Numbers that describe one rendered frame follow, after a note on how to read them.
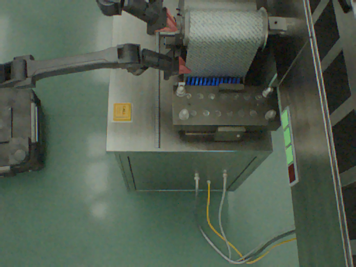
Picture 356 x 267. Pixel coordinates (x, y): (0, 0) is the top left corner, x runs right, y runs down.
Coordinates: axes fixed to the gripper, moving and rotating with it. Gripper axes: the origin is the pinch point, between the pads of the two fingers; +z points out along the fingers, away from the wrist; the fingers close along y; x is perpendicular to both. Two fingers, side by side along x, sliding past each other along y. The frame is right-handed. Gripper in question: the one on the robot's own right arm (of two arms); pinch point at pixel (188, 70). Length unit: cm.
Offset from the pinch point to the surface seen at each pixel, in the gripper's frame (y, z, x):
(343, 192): 53, 8, 49
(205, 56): 0.2, -1.0, 11.4
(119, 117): 13.1, -15.7, -25.8
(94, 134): -13, 9, -118
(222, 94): 7.6, 12.9, 2.8
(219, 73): 0.3, 10.6, 4.7
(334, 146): 42, 8, 49
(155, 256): 62, 43, -99
